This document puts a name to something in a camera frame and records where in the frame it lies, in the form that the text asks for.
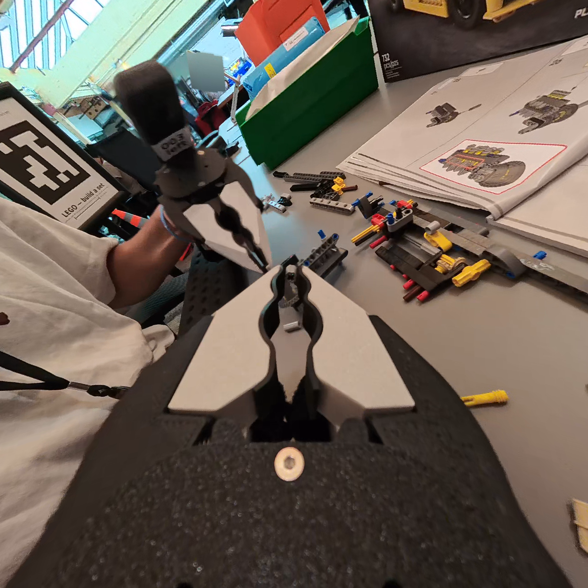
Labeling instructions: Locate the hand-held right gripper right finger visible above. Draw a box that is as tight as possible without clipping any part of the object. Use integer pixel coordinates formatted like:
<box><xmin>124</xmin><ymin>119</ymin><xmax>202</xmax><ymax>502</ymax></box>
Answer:
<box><xmin>298</xmin><ymin>266</ymin><xmax>416</xmax><ymax>428</ymax></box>

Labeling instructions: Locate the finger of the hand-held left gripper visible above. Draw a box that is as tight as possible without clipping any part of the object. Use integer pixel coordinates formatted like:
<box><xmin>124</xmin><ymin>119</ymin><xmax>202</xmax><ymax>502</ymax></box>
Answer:
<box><xmin>220</xmin><ymin>179</ymin><xmax>273</xmax><ymax>267</ymax></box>
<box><xmin>183</xmin><ymin>203</ymin><xmax>268</xmax><ymax>275</ymax></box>

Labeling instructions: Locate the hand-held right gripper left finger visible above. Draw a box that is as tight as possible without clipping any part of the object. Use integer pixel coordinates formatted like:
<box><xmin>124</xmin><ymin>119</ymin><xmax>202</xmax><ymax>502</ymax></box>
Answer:
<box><xmin>168</xmin><ymin>266</ymin><xmax>285</xmax><ymax>430</ymax></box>

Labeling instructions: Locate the grey lego gear assembly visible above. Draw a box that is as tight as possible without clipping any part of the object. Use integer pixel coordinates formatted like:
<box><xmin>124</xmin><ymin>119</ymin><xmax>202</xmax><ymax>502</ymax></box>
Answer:
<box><xmin>279</xmin><ymin>230</ymin><xmax>350</xmax><ymax>309</ymax></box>

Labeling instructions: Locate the lego instruction booklet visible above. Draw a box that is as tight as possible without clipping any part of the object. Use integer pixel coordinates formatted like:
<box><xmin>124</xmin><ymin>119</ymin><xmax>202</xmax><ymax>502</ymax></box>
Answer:
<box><xmin>337</xmin><ymin>37</ymin><xmax>588</xmax><ymax>259</ymax></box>

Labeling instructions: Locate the person's left forearm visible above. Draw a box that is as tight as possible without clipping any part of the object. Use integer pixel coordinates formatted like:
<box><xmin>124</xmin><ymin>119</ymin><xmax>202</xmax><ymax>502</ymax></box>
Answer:
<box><xmin>108</xmin><ymin>216</ymin><xmax>196</xmax><ymax>309</ymax></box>

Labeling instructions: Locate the pile of lego beams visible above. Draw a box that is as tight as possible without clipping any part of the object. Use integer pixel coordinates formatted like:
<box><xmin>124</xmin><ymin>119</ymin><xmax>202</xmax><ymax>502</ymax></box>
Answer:
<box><xmin>273</xmin><ymin>171</ymin><xmax>358</xmax><ymax>216</ymax></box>

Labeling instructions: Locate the light grey long lego bar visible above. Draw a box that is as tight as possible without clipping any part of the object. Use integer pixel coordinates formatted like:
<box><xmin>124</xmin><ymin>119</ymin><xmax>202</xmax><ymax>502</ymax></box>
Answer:
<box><xmin>309</xmin><ymin>198</ymin><xmax>356</xmax><ymax>216</ymax></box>

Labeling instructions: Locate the yellow lego pin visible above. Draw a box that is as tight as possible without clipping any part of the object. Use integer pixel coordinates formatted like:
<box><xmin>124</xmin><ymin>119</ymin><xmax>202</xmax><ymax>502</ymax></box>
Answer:
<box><xmin>461</xmin><ymin>390</ymin><xmax>510</xmax><ymax>409</ymax></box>

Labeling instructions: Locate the long lego chassis assembly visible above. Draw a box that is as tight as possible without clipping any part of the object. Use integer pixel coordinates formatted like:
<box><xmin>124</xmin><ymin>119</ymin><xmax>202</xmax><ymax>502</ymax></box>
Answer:
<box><xmin>351</xmin><ymin>195</ymin><xmax>588</xmax><ymax>302</ymax></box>

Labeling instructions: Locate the yellow car lego set box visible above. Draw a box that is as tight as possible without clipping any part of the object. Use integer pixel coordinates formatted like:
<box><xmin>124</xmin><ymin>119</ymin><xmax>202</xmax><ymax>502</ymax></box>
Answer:
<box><xmin>367</xmin><ymin>0</ymin><xmax>588</xmax><ymax>84</ymax></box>

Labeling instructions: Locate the tan lego pin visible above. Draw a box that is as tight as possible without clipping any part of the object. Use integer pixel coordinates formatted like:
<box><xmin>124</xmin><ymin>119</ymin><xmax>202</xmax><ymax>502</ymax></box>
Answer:
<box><xmin>571</xmin><ymin>498</ymin><xmax>588</xmax><ymax>553</ymax></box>

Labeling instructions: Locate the blue wristband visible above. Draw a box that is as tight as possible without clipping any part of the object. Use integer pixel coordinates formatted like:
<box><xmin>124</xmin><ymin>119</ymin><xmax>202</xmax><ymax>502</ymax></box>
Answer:
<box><xmin>158</xmin><ymin>204</ymin><xmax>190</xmax><ymax>243</ymax></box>

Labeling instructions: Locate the black perforated foam pad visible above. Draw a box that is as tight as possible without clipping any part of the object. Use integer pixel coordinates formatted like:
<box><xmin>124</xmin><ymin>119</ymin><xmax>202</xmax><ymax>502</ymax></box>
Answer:
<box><xmin>178</xmin><ymin>248</ymin><xmax>250</xmax><ymax>337</ymax></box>

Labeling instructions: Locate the red office chair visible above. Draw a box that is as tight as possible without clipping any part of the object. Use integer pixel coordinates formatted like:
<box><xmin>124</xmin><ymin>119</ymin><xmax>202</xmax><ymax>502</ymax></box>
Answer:
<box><xmin>195</xmin><ymin>101</ymin><xmax>230</xmax><ymax>135</ymax></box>

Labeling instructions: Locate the orange traffic cone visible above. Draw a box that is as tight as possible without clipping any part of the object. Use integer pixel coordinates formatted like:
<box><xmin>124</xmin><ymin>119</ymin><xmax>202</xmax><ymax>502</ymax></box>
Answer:
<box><xmin>111</xmin><ymin>209</ymin><xmax>151</xmax><ymax>229</ymax></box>

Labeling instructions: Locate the white desk lamp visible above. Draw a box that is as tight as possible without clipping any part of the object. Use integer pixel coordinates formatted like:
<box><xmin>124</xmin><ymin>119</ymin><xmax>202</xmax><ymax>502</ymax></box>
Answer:
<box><xmin>229</xmin><ymin>73</ymin><xmax>243</xmax><ymax>126</ymax></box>

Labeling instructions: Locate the green plastic bin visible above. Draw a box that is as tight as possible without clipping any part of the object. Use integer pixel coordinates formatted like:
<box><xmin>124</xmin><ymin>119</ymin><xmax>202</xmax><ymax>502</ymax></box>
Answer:
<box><xmin>235</xmin><ymin>17</ymin><xmax>380</xmax><ymax>171</ymax></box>

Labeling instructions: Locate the blue wrapped roll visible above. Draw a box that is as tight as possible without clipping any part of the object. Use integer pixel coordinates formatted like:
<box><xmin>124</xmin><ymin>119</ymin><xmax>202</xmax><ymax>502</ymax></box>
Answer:
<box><xmin>242</xmin><ymin>17</ymin><xmax>325</xmax><ymax>100</ymax></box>

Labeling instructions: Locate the white paper bag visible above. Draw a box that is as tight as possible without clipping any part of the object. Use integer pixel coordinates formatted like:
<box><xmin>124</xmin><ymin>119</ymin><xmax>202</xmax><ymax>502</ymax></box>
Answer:
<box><xmin>246</xmin><ymin>16</ymin><xmax>361</xmax><ymax>121</ymax></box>

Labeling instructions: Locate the white tag sign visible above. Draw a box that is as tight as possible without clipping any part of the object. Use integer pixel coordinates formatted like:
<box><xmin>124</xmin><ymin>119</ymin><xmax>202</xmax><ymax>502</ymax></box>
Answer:
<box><xmin>0</xmin><ymin>83</ymin><xmax>128</xmax><ymax>230</ymax></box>

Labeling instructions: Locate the person's white shirt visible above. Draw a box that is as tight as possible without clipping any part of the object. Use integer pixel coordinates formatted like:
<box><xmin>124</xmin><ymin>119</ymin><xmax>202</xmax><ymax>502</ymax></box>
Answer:
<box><xmin>0</xmin><ymin>198</ymin><xmax>176</xmax><ymax>575</ymax></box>

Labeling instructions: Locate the black harness strap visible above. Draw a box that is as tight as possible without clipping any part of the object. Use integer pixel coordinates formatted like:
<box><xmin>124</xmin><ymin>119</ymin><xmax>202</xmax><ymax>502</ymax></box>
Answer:
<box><xmin>0</xmin><ymin>351</ymin><xmax>130</xmax><ymax>399</ymax></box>

